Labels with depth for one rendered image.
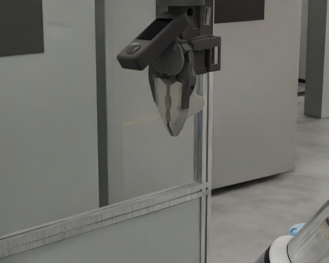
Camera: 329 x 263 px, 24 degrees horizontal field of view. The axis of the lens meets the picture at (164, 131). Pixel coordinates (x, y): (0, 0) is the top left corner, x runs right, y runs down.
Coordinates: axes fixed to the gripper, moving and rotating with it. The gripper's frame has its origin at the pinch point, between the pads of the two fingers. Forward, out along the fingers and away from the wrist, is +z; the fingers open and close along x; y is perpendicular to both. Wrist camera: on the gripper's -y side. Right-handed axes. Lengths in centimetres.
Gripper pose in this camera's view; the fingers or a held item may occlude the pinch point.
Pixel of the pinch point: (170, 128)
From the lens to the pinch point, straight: 116.1
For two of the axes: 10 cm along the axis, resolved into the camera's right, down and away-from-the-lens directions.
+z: 0.0, 9.7, 2.5
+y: 7.5, -1.7, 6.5
